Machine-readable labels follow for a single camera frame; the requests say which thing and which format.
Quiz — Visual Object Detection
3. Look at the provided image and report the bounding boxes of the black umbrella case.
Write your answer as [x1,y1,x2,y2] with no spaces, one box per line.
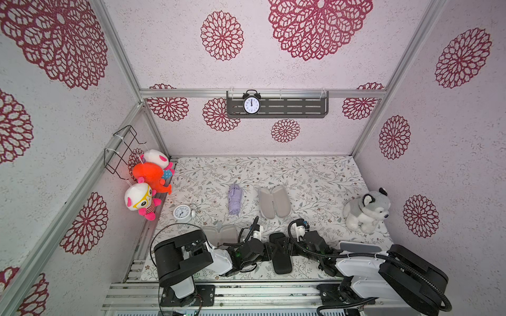
[269,232,293,275]

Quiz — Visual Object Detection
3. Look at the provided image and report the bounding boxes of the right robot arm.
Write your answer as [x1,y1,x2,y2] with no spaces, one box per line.
[287,219,453,315]

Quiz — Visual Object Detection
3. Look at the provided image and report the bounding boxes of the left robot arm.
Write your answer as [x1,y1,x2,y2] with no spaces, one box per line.
[150,217,275,300]

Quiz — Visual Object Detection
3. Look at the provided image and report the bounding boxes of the purple folded umbrella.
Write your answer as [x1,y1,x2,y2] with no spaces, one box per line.
[228,184,243,215]

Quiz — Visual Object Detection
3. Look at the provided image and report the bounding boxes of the grey tray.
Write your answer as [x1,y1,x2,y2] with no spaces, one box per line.
[339,241,383,253]

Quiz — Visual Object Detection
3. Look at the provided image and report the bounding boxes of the floral table mat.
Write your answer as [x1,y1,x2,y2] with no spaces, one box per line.
[140,155,396,282]

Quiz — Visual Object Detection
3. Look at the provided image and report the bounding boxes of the husky plush toy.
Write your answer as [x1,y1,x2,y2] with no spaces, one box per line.
[343,188,391,234]

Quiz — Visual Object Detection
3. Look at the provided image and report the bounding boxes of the white alarm clock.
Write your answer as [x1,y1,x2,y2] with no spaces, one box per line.
[173,204,196,223]

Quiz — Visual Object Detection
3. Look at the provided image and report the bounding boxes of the white plush with glasses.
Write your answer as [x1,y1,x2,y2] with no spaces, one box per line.
[125,182,162,221]

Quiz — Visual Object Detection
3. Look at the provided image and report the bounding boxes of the orange plush toy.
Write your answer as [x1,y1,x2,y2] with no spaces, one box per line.
[132,162,172,194]

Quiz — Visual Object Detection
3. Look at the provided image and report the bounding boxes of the white pink plush top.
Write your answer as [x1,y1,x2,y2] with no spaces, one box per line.
[140,150,175,180]

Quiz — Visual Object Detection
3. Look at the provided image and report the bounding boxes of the black alarm clock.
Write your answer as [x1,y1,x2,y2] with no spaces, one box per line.
[242,89,262,115]

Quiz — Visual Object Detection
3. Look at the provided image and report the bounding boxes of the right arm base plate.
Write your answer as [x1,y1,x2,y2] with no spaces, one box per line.
[316,284,357,305]

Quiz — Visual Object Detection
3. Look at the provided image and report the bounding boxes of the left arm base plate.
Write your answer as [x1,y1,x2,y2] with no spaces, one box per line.
[160,284,216,308]

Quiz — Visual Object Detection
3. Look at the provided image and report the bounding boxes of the grey wall shelf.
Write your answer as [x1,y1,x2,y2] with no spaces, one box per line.
[225,90,329,119]

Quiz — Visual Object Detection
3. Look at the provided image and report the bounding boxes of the black wire rack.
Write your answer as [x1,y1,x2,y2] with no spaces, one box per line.
[103,125,146,181]

